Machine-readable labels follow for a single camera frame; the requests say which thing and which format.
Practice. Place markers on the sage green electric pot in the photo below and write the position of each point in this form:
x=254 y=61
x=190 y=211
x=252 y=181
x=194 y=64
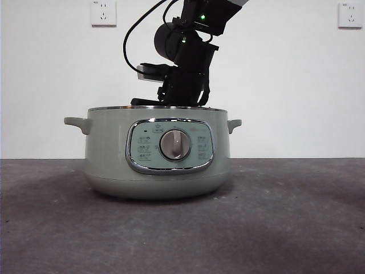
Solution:
x=108 y=148

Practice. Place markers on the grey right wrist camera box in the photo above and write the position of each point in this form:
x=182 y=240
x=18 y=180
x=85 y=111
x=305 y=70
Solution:
x=145 y=76

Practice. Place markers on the white wall socket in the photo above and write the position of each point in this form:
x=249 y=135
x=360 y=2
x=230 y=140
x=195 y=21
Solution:
x=103 y=13
x=350 y=15

